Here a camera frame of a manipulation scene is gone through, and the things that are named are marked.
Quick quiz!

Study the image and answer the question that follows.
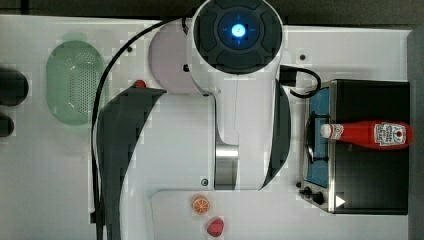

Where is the red felt ketchup bottle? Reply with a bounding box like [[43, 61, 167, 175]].
[[320, 120, 413, 151]]

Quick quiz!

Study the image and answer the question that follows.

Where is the black toy oven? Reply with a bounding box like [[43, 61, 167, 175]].
[[297, 80, 410, 215]]

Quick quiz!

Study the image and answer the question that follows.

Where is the lilac oval plate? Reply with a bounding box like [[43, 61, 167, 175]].
[[148, 20, 197, 94]]

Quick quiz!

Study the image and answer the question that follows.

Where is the red felt strawberry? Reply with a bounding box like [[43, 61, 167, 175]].
[[134, 80, 147, 88]]

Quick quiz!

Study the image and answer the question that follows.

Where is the green oval colander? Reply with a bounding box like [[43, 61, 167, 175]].
[[46, 33, 105, 126]]

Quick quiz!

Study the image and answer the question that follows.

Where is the small black pan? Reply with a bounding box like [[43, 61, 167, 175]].
[[0, 113, 15, 137]]

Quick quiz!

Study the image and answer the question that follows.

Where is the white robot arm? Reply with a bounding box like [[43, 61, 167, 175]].
[[92, 0, 290, 240]]

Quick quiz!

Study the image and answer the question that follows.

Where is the pink felt strawberry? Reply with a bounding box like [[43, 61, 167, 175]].
[[207, 218, 225, 237]]

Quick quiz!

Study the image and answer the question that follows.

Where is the large black pan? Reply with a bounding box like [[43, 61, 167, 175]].
[[0, 67, 29, 106]]

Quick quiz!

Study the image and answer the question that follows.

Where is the orange slice toy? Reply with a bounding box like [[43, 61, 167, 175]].
[[192, 195, 210, 215]]

